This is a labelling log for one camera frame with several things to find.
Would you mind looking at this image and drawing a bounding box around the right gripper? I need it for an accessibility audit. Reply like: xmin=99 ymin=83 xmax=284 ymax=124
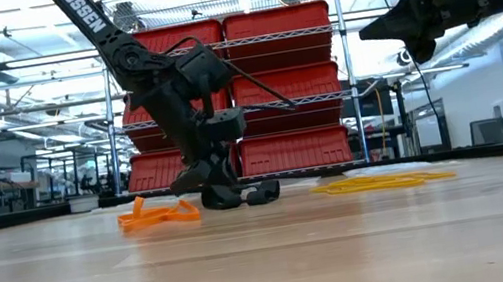
xmin=353 ymin=0 xmax=503 ymax=73

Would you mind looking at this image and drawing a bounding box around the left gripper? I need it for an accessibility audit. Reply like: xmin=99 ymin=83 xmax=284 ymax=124
xmin=127 ymin=72 xmax=242 ymax=202

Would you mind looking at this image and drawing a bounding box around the orange rubber band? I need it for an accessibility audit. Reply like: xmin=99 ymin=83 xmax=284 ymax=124
xmin=113 ymin=190 xmax=176 ymax=234
xmin=159 ymin=196 xmax=202 ymax=227

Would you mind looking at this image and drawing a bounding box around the black monitor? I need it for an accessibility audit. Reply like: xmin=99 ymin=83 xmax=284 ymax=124
xmin=336 ymin=74 xmax=396 ymax=122

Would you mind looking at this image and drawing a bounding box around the black framed whiteboard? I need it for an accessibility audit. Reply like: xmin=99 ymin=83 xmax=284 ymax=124
xmin=410 ymin=98 xmax=452 ymax=155

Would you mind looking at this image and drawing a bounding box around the dark grey monitor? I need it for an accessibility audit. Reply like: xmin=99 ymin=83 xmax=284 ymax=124
xmin=468 ymin=115 xmax=503 ymax=149

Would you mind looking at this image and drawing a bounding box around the round ceiling camera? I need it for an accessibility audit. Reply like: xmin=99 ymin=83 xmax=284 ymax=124
xmin=393 ymin=47 xmax=414 ymax=68

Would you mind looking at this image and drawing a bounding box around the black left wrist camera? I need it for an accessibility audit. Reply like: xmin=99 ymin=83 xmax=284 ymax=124
xmin=197 ymin=105 xmax=250 ymax=146

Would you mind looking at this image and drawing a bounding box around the black hanging cable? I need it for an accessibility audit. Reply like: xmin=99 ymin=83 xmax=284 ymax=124
xmin=369 ymin=0 xmax=452 ymax=160

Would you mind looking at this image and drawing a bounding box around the silver ventilation duct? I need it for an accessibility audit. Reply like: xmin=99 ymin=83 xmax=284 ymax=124
xmin=432 ymin=9 xmax=503 ymax=66

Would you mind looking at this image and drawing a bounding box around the yellow hanging cable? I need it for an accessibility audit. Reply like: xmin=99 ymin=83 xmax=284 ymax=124
xmin=372 ymin=84 xmax=392 ymax=155

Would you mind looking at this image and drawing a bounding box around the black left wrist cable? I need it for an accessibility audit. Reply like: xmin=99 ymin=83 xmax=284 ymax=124
xmin=162 ymin=20 xmax=299 ymax=130

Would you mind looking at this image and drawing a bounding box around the chrome wire shelf rack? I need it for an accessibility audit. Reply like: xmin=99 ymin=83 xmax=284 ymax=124
xmin=84 ymin=0 xmax=373 ymax=207

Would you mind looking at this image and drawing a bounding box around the black aluminium table frame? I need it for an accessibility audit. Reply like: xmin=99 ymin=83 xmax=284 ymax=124
xmin=0 ymin=132 xmax=503 ymax=244

